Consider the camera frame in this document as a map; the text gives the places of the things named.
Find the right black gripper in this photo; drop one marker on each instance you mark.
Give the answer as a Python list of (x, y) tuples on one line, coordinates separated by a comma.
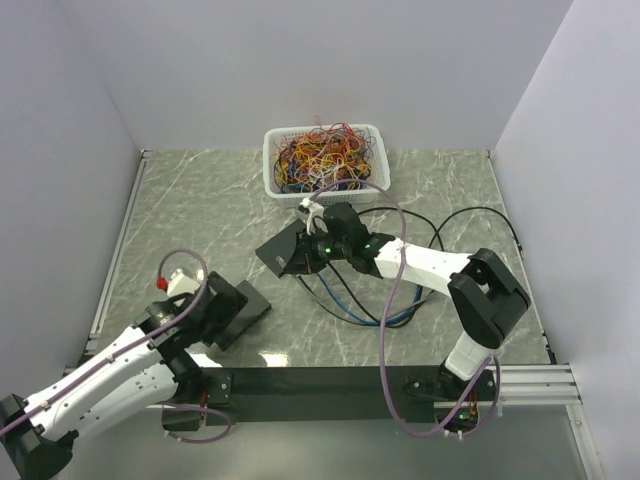
[(303, 260)]

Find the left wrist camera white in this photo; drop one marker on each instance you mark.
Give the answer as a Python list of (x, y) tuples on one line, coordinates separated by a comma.
[(179, 282)]

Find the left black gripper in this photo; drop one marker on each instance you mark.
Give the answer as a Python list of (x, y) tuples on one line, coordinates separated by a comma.
[(225, 318)]

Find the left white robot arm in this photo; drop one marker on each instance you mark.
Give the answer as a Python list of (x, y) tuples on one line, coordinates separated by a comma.
[(148, 363)]

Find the white plastic basket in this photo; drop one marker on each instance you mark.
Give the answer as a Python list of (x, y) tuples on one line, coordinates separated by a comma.
[(298, 161)]

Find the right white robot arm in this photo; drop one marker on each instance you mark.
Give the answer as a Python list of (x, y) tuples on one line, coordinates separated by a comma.
[(488, 299)]

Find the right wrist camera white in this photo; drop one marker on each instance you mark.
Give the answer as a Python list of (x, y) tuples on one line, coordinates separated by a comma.
[(311, 213)]

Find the black network switch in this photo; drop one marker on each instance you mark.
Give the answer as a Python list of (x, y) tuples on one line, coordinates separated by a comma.
[(255, 308), (277, 252)]

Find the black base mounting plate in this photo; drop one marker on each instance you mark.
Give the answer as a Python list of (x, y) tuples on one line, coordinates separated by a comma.
[(272, 394)]

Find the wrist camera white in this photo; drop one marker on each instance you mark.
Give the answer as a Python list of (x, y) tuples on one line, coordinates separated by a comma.
[(311, 213), (179, 282)]

